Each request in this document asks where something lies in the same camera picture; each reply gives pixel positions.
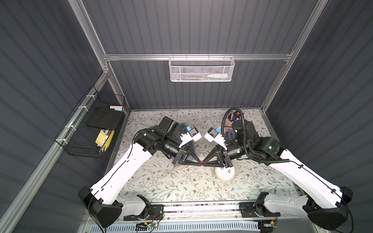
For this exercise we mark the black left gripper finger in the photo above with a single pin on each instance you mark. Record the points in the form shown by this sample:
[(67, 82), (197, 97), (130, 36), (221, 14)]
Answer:
[(191, 153), (189, 162)]

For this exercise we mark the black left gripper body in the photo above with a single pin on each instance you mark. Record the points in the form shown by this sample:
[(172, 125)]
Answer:
[(179, 154)]

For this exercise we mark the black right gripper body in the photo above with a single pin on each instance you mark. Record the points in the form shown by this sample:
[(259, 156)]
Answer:
[(226, 156)]

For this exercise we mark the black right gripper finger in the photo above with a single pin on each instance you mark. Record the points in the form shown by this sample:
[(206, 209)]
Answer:
[(215, 156), (216, 164)]

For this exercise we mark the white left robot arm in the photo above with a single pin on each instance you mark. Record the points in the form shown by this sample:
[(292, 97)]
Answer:
[(169, 137)]

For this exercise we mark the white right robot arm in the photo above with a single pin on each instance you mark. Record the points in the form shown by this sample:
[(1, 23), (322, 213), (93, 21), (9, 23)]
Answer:
[(324, 204)]

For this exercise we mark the white dome with screws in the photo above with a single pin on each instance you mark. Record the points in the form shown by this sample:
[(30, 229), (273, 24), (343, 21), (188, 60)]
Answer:
[(225, 174)]

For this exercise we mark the grey plastic parts bin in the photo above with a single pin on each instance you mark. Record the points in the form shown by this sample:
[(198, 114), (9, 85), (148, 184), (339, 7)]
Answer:
[(181, 129)]

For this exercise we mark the grey hole punch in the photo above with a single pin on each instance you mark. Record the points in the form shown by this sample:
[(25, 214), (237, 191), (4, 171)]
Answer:
[(230, 135)]

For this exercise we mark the pink pen cup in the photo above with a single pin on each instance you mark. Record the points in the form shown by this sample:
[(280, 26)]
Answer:
[(233, 116)]

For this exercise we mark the white marker in basket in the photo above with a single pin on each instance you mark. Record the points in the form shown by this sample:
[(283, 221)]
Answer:
[(218, 76)]

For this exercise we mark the yellow sticky note pad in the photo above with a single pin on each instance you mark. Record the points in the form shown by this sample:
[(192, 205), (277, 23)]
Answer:
[(101, 138)]

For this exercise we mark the pink eraser block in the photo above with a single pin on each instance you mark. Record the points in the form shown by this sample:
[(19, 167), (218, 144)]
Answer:
[(117, 108)]

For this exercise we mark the black notebook in basket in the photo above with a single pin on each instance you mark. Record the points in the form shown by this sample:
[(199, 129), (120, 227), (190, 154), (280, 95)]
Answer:
[(103, 118)]

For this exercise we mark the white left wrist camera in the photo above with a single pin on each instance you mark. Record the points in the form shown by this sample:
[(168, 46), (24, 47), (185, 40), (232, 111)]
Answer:
[(192, 134)]

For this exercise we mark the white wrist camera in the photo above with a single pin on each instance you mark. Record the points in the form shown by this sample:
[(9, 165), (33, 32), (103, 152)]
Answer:
[(214, 135), (192, 134)]

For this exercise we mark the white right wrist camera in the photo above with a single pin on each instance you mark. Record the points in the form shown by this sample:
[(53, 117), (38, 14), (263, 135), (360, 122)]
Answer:
[(214, 135)]

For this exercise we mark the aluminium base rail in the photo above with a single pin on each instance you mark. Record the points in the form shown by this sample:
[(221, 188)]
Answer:
[(204, 208)]

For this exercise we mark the white wire mesh basket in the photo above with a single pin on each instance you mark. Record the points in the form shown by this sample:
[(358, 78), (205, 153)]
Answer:
[(196, 68)]

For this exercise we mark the black wire wall basket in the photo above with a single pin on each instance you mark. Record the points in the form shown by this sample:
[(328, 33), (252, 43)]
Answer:
[(79, 140)]

